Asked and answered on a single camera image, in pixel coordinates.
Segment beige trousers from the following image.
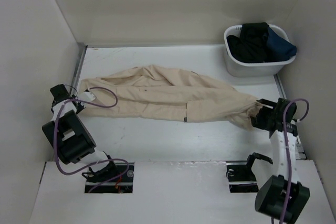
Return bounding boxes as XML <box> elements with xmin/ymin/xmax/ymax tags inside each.
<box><xmin>79</xmin><ymin>65</ymin><xmax>262</xmax><ymax>130</ymax></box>

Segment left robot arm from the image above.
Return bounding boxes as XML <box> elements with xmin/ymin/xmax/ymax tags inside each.
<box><xmin>42</xmin><ymin>84</ymin><xmax>120</xmax><ymax>183</ymax></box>

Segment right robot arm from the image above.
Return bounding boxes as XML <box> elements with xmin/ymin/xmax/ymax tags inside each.
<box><xmin>251</xmin><ymin>98</ymin><xmax>310</xmax><ymax>223</ymax></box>

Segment white laundry basket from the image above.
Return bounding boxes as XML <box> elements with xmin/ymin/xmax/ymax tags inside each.
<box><xmin>223</xmin><ymin>25</ymin><xmax>296</xmax><ymax>77</ymax></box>

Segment navy blue garment in basket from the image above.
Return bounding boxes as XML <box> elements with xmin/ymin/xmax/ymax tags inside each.
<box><xmin>266</xmin><ymin>27</ymin><xmax>297</xmax><ymax>62</ymax></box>

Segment black garment in basket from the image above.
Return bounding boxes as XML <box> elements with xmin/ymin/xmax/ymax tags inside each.
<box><xmin>227</xmin><ymin>22</ymin><xmax>271</xmax><ymax>63</ymax></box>

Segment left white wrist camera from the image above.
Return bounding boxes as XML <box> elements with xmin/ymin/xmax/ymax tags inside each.
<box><xmin>78</xmin><ymin>91</ymin><xmax>96</xmax><ymax>102</ymax></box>

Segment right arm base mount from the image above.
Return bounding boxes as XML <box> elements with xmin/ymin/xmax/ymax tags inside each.
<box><xmin>226</xmin><ymin>162</ymin><xmax>259</xmax><ymax>193</ymax></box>

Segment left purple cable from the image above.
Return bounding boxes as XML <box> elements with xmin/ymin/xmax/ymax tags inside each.
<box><xmin>54</xmin><ymin>87</ymin><xmax>129</xmax><ymax>193</ymax></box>

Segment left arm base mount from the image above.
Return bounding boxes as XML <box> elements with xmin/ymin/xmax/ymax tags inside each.
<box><xmin>82</xmin><ymin>163</ymin><xmax>135</xmax><ymax>194</ymax></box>

